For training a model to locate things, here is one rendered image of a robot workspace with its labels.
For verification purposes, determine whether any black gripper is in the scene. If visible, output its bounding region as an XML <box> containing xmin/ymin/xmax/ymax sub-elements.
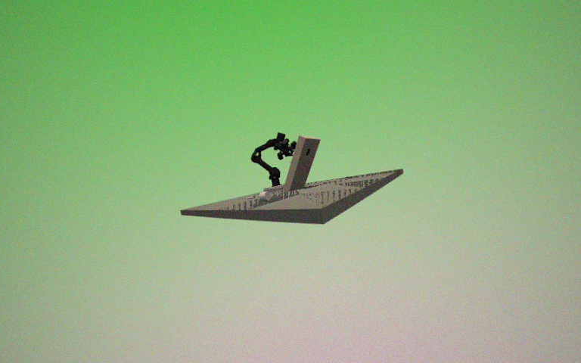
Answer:
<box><xmin>277</xmin><ymin>141</ymin><xmax>297</xmax><ymax>160</ymax></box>

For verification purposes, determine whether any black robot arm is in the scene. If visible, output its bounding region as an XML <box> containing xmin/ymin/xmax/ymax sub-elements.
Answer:
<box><xmin>250</xmin><ymin>132</ymin><xmax>290</xmax><ymax>187</ymax></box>

